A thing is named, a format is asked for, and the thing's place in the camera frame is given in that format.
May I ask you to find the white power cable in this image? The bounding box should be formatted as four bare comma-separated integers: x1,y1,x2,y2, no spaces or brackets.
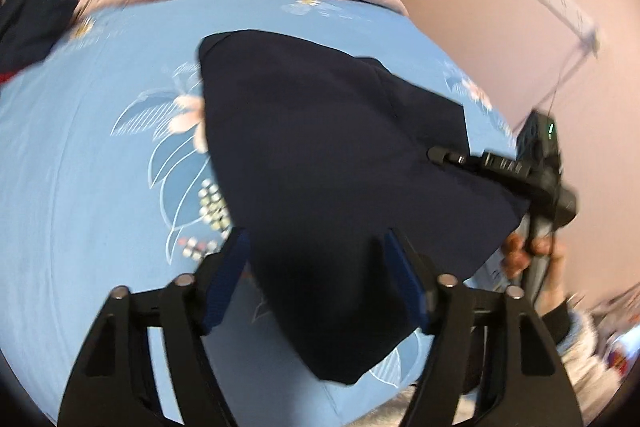
514,48,594,134

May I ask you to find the person right hand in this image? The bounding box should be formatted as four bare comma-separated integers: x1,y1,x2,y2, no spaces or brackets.
501,232,566,317

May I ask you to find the white power strip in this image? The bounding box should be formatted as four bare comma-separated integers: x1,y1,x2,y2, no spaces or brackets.
537,0,601,56

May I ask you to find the blue floral bed sheet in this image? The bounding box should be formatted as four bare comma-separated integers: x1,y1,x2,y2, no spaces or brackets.
1,0,514,419

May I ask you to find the navy garment with red lining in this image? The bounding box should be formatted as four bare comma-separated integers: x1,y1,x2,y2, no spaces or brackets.
1,0,79,82

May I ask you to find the large navy blue coat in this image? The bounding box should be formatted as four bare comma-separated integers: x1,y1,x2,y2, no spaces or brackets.
198,30,526,385

